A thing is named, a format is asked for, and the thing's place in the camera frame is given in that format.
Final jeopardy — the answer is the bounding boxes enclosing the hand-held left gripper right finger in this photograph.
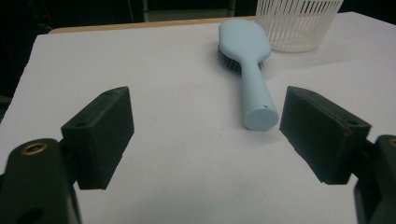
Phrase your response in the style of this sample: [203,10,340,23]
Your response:
[279,86,372,186]

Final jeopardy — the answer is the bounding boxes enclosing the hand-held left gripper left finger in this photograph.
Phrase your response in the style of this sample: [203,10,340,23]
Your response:
[60,86,135,190]

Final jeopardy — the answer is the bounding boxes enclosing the light blue hairbrush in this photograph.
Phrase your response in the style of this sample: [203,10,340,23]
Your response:
[217,19,280,132]

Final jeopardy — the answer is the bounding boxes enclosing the white slatted plastic basket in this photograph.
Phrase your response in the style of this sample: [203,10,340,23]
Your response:
[255,0,345,53]

